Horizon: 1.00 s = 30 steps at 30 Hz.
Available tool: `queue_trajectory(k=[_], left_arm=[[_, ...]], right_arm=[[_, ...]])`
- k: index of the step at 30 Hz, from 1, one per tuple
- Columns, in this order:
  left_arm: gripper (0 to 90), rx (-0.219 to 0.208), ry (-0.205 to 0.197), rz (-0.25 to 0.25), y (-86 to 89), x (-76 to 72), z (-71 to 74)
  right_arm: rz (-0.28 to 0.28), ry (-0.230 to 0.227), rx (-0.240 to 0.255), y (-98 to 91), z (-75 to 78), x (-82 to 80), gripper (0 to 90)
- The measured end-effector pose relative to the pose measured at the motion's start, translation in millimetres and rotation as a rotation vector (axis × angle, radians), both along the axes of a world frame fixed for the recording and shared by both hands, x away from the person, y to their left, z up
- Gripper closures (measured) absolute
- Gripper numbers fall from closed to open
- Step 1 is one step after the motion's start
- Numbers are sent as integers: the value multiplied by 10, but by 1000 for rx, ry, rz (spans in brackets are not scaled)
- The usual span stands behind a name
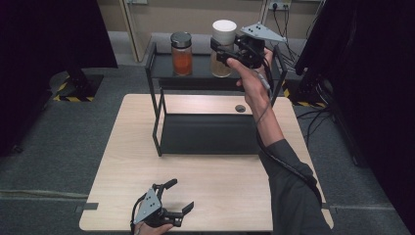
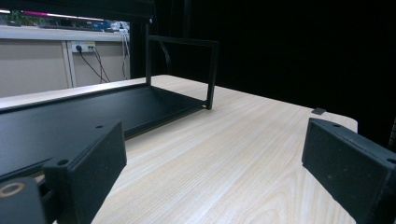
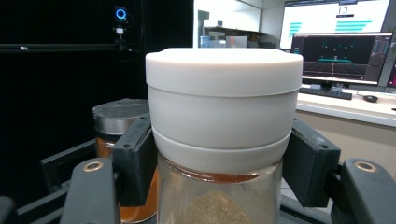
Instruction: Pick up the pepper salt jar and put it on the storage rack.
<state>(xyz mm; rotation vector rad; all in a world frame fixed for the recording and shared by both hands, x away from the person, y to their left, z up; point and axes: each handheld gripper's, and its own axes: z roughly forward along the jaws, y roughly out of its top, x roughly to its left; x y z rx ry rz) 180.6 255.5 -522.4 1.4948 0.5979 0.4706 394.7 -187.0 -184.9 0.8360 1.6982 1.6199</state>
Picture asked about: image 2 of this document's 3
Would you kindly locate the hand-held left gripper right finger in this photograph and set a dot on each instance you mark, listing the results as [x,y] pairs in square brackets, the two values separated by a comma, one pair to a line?
[348,168]

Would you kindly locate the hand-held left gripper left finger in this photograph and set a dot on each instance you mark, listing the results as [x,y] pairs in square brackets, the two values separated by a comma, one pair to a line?
[93,161]

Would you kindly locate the black two-tier metal shelf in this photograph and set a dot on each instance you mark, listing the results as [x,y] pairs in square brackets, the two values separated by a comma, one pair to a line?
[93,115]

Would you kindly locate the grey tape strip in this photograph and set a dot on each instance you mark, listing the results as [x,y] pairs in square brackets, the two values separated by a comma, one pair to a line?
[318,111]

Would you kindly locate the beige background desk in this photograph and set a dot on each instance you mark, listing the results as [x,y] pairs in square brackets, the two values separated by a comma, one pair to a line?
[34,65]

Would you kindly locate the black curtain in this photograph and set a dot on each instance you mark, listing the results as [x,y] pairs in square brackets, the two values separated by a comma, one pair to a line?
[295,46]

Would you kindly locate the white wall socket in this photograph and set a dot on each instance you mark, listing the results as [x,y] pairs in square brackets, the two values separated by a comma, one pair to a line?
[83,46]

